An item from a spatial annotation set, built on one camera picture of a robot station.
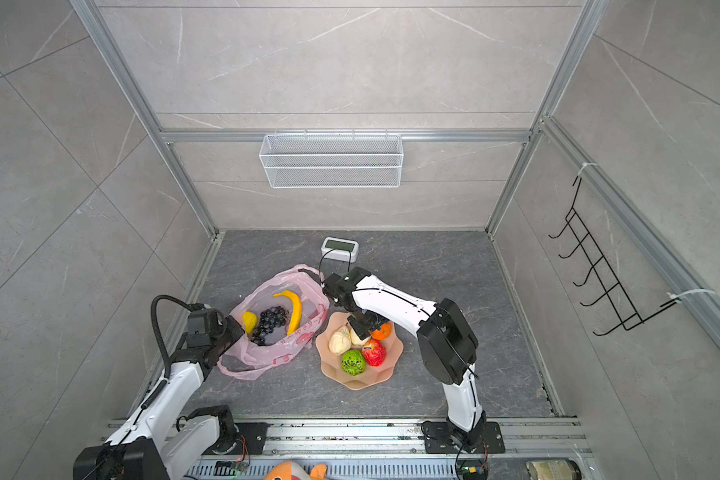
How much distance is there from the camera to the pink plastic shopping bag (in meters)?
0.83

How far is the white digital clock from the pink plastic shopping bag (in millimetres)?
181

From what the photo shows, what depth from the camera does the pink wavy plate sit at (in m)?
0.80

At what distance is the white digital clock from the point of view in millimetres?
1104
